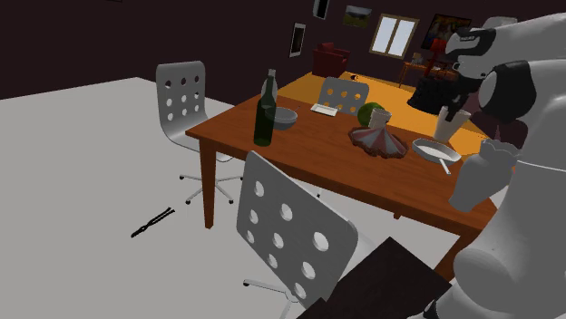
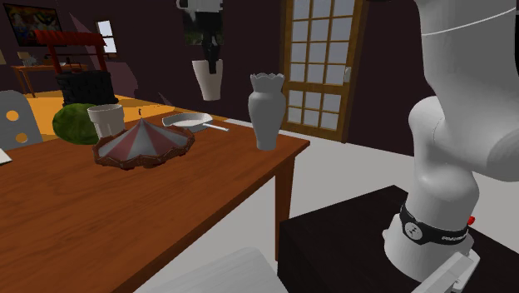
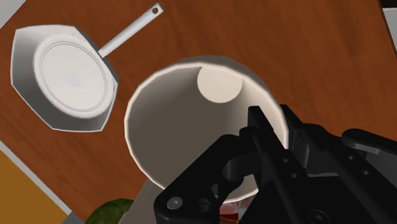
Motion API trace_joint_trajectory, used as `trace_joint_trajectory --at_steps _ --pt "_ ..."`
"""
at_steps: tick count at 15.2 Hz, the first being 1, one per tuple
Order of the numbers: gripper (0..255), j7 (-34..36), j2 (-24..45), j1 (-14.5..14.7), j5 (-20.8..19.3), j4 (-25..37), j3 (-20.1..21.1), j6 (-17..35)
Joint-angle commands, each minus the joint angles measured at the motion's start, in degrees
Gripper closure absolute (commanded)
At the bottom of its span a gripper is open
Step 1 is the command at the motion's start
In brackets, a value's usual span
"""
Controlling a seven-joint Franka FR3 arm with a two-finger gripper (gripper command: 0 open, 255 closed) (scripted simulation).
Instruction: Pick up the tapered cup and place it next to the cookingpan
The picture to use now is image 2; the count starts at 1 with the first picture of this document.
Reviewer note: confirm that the colourful wall picture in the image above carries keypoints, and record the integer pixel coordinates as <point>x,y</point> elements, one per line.
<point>28,22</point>

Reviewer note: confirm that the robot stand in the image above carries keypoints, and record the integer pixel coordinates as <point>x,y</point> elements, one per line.
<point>332,251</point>

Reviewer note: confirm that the white flat sheet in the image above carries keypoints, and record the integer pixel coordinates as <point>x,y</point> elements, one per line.
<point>4,157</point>

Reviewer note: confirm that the green watermelon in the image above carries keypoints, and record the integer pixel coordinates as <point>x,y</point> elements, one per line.
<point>73,126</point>

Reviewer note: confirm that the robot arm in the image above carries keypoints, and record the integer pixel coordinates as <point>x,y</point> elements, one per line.
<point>466,121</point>

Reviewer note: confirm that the small window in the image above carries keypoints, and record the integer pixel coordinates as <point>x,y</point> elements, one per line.
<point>108,36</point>

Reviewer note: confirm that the grey frying pan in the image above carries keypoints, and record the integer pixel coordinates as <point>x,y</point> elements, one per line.
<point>187,120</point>

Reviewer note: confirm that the wooden side table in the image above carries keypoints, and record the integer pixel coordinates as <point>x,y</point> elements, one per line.
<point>36,68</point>

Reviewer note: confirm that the white cup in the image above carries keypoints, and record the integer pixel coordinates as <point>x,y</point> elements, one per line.
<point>106,121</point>

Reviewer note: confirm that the brown wooden table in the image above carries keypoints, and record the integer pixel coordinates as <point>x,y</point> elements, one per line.
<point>121,211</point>

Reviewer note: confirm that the dark green wall picture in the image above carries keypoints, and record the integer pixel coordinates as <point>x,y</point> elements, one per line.
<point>192,30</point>

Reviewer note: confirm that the red grey striped tent roof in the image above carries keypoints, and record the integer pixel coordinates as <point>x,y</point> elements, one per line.
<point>142,144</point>

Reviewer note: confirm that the grey vase with scalloped rim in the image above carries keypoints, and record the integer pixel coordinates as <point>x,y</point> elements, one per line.
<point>266,115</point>

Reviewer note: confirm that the white tapered pot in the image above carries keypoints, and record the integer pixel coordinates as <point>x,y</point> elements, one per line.
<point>207,86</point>

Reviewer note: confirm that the grey chair with round holes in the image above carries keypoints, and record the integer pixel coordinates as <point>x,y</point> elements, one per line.
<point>18,121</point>

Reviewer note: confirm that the wooden glazed door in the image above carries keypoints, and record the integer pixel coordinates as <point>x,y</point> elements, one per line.
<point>320,65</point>

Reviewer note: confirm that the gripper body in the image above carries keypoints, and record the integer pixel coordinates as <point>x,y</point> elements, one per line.
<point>211,38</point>

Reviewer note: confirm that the black well with red roof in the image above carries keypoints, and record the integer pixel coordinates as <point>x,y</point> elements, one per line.
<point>86,87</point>

